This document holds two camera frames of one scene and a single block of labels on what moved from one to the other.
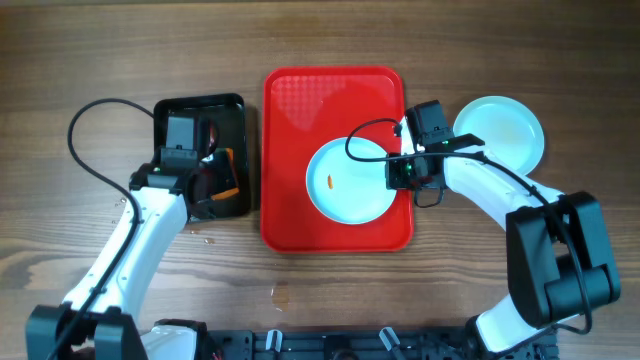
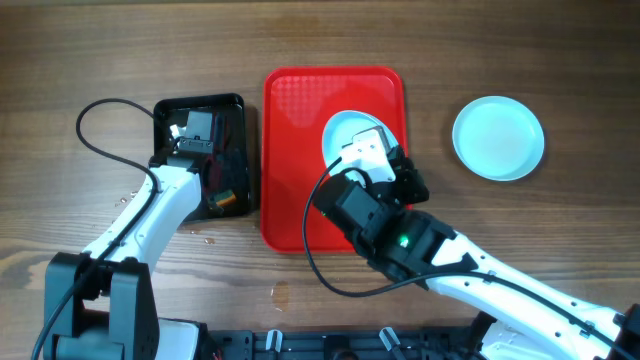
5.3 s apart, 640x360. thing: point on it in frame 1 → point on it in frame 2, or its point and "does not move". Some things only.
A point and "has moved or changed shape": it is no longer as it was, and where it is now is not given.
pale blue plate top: x=345 y=189 has moved or changed shape
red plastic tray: x=305 y=108 does not move
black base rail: x=444 y=344 does not move
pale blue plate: x=510 y=131 does not move
